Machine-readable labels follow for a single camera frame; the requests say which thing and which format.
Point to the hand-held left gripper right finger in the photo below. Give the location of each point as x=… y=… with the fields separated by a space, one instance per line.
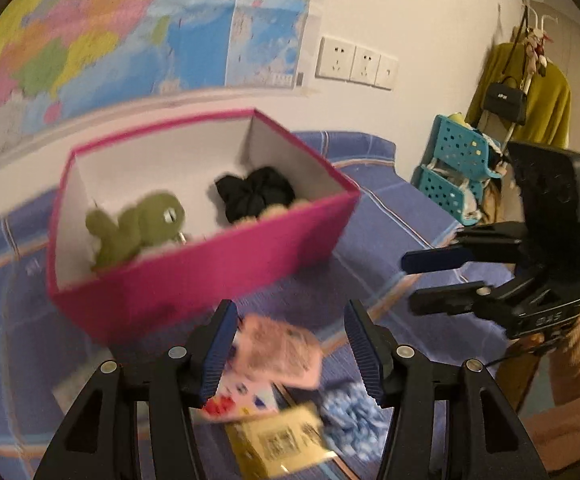
x=362 y=355

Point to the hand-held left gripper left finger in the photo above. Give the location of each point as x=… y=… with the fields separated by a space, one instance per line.
x=219 y=355

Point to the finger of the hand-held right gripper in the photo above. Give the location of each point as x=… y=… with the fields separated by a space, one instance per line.
x=445 y=300
x=435 y=259

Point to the floral tissue pack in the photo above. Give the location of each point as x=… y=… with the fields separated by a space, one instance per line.
x=245 y=400

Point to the pink packet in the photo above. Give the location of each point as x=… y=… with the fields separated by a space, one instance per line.
x=280 y=350

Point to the blue gingham scrunchie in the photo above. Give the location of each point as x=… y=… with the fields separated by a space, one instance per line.
x=350 y=420

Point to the pink cardboard box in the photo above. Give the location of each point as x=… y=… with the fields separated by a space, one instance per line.
x=194 y=280

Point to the yellow tissue pack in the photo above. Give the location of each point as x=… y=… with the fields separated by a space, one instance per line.
x=280 y=440

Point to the beige plush bear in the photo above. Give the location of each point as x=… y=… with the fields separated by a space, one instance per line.
x=276 y=211

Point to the green plush toy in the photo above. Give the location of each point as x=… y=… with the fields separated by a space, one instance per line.
x=134 y=225

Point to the black scrunchie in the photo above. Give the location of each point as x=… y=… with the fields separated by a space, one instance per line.
x=255 y=195

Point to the clear plastic bag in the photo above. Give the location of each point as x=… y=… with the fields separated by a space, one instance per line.
x=465 y=195

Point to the mustard yellow coat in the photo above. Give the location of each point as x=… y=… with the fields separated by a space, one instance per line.
x=545 y=105

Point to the black handbag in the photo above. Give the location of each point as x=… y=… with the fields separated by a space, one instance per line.
x=505 y=102

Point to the hanging plush doll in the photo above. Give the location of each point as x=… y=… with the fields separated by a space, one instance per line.
x=539 y=52

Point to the white coat rack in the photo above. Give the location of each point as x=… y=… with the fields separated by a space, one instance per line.
x=537 y=19

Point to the blue plaid blanket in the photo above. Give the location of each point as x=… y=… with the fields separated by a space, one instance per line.
x=19 y=360

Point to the white wall switch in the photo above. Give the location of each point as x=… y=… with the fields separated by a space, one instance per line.
x=386 y=73

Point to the white wall socket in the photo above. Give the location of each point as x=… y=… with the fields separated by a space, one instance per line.
x=336 y=58
x=366 y=66

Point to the colourful wall map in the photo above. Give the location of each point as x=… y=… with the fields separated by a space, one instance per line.
x=119 y=35

